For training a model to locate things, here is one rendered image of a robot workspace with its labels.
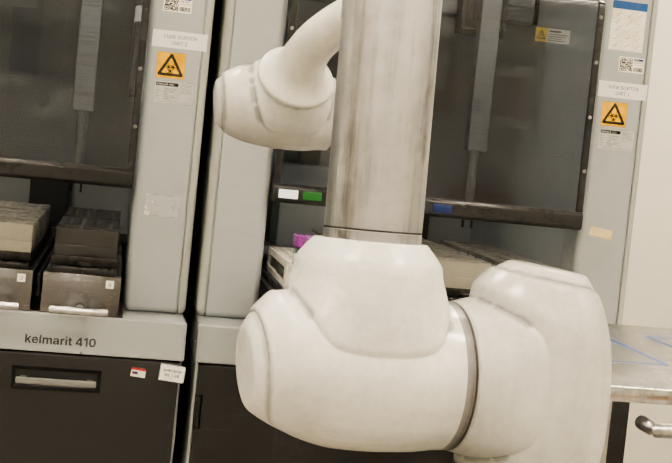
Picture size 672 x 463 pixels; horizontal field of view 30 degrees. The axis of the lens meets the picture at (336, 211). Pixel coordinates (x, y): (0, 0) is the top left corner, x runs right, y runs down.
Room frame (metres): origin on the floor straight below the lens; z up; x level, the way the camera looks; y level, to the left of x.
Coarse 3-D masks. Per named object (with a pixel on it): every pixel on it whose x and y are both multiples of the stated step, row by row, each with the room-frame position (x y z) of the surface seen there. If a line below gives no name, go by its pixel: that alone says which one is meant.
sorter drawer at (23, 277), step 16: (48, 240) 2.78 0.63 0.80; (0, 256) 2.20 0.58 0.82; (0, 272) 2.17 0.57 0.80; (16, 272) 2.18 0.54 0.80; (32, 272) 2.18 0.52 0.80; (0, 288) 2.17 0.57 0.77; (16, 288) 2.18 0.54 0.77; (32, 288) 2.20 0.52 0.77; (0, 304) 2.13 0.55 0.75; (16, 304) 2.14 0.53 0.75
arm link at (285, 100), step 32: (320, 32) 1.57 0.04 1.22; (256, 64) 1.67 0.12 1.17; (288, 64) 1.61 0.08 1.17; (320, 64) 1.61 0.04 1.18; (224, 96) 1.65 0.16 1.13; (256, 96) 1.64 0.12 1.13; (288, 96) 1.62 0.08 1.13; (320, 96) 1.64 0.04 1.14; (224, 128) 1.67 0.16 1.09; (256, 128) 1.65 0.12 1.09; (288, 128) 1.66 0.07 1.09; (320, 128) 1.67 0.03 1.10
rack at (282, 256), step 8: (272, 248) 2.44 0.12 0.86; (280, 248) 2.47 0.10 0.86; (288, 248) 2.49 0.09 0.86; (272, 256) 2.48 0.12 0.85; (280, 256) 2.30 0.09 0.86; (288, 256) 2.31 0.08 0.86; (272, 264) 2.48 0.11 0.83; (280, 264) 2.50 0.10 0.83; (288, 264) 2.21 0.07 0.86; (272, 272) 2.40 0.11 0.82; (280, 272) 2.38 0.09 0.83; (280, 280) 2.27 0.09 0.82
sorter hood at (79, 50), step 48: (0, 0) 2.24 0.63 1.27; (48, 0) 2.25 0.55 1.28; (96, 0) 2.27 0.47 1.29; (144, 0) 2.28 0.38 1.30; (0, 48) 2.24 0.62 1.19; (48, 48) 2.25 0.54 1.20; (96, 48) 2.27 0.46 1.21; (144, 48) 2.28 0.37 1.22; (0, 96) 2.24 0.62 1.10; (48, 96) 2.26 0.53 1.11; (96, 96) 2.27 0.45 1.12; (0, 144) 2.24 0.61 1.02; (48, 144) 2.26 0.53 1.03; (96, 144) 2.27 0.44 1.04
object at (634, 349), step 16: (624, 336) 2.00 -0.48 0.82; (640, 336) 2.02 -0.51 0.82; (656, 336) 2.04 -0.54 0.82; (624, 352) 1.82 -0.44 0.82; (640, 352) 1.84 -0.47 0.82; (656, 352) 1.85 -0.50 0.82; (624, 368) 1.67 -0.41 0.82; (640, 368) 1.68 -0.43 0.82; (656, 368) 1.70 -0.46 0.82; (624, 384) 1.54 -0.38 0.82; (640, 384) 1.55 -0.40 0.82; (656, 384) 1.57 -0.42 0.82; (624, 400) 1.53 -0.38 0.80; (640, 400) 1.53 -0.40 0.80; (656, 400) 1.53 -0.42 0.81; (608, 416) 1.53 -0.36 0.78; (640, 416) 1.54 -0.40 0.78; (608, 432) 1.53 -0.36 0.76; (656, 432) 1.49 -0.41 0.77
